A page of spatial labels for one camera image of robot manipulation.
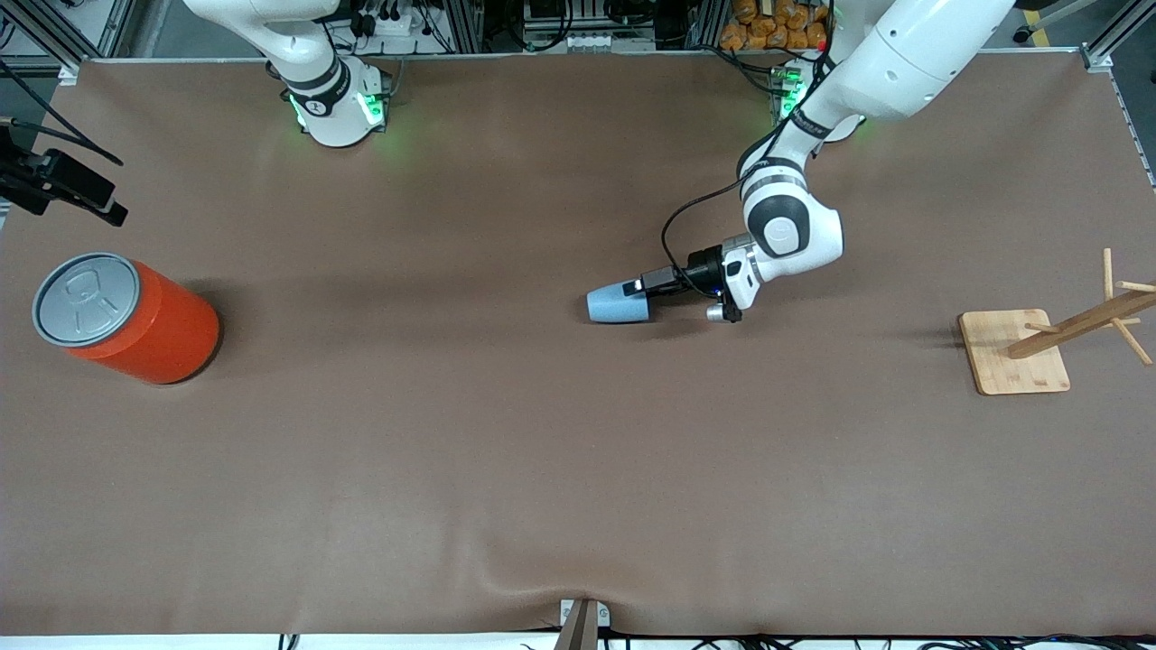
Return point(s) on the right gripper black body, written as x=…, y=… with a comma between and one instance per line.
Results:
x=36, y=181

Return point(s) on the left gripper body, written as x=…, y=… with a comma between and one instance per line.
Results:
x=697, y=270

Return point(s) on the light blue plastic cup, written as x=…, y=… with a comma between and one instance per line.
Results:
x=614, y=305

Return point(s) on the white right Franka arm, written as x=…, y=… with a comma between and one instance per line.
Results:
x=325, y=90

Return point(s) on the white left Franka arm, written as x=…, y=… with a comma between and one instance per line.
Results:
x=903, y=63

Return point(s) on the wooden cup rack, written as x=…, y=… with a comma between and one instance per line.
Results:
x=1020, y=357

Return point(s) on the orange can with grey lid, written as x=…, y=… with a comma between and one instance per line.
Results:
x=135, y=320

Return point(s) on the pile of orange items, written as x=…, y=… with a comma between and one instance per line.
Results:
x=768, y=27

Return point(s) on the white terminal strip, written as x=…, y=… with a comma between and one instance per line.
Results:
x=591, y=41

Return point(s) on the grey metal clamp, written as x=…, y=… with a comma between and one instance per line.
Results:
x=582, y=625

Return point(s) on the white power strip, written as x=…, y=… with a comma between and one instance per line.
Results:
x=393, y=20

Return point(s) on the aluminium frame post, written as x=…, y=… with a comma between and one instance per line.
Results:
x=709, y=23
x=1111, y=41
x=63, y=32
x=462, y=23

